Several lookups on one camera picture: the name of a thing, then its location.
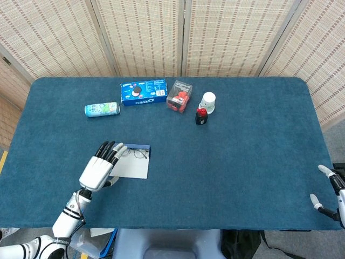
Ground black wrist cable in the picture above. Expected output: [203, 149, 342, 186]
[70, 214, 87, 237]

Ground wire-frame eyeglasses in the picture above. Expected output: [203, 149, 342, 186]
[122, 149, 148, 160]

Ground black bottle with red cap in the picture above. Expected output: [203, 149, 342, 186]
[195, 107, 209, 126]

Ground blue glasses case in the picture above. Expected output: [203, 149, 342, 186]
[109, 144, 152, 180]

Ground light blue drink can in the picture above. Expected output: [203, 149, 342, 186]
[84, 101, 121, 119]

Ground blue tablecloth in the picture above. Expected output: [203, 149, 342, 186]
[0, 77, 343, 231]

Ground woven bamboo folding screen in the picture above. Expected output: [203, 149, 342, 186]
[0, 0, 345, 148]

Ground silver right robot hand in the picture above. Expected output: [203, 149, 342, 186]
[309, 164, 345, 230]

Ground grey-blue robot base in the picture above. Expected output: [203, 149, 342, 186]
[112, 228, 224, 259]

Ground clear plastic bag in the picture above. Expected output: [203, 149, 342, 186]
[68, 229, 105, 258]

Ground black bag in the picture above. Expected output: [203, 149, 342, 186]
[220, 229, 273, 259]

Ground blue Oreo cookie box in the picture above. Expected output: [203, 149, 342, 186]
[120, 78, 168, 107]

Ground white paper sheet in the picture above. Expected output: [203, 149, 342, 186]
[89, 228, 116, 237]

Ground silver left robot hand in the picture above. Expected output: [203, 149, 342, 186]
[78, 140, 128, 193]

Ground clear box of red caps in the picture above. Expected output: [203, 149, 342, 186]
[165, 79, 194, 114]

